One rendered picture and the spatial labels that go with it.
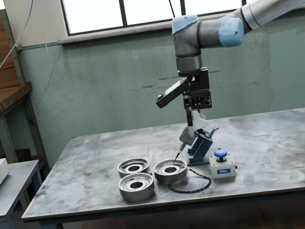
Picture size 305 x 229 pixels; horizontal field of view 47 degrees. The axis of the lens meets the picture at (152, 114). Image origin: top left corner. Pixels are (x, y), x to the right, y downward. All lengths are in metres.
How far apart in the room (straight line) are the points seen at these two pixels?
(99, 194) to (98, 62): 1.68
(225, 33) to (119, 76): 1.80
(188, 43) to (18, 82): 1.94
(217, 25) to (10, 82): 2.06
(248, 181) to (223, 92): 1.71
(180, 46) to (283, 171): 0.49
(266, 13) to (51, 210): 0.83
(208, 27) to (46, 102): 2.07
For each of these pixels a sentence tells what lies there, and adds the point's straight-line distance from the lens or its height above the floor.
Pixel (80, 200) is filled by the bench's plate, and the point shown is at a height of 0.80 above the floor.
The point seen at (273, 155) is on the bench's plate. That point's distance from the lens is 1.22.
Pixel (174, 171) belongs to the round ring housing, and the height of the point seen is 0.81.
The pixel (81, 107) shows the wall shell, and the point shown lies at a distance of 2.79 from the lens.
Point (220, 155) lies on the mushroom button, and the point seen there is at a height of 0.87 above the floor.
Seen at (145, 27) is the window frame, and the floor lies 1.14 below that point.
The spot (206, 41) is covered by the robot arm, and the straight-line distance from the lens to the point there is 0.96.
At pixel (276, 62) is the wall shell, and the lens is 2.76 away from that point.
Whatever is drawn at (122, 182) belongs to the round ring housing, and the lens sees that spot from 1.08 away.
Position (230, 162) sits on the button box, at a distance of 1.08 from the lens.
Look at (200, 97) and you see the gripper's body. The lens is 1.02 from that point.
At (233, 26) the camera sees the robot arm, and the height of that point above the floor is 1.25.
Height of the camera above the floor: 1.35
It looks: 19 degrees down
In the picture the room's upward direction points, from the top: 9 degrees counter-clockwise
